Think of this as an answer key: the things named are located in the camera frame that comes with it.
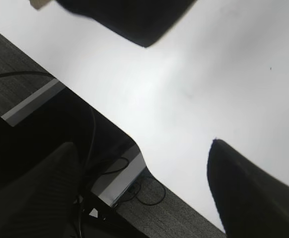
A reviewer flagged black cable on floor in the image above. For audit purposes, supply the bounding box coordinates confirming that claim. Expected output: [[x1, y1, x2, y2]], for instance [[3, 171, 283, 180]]
[[0, 71, 167, 238]]

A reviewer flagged black bag with tan handles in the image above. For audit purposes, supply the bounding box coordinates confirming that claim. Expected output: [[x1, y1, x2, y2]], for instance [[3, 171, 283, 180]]
[[29, 0, 199, 48]]

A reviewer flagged white table frame bar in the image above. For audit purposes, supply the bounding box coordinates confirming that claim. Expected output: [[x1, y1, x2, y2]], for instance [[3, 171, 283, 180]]
[[2, 79, 145, 206]]

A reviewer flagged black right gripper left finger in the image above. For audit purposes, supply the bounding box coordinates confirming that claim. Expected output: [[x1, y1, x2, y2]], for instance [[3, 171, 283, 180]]
[[0, 142, 82, 238]]

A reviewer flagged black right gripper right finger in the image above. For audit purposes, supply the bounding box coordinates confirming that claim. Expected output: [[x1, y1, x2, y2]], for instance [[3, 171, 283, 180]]
[[207, 139, 289, 238]]

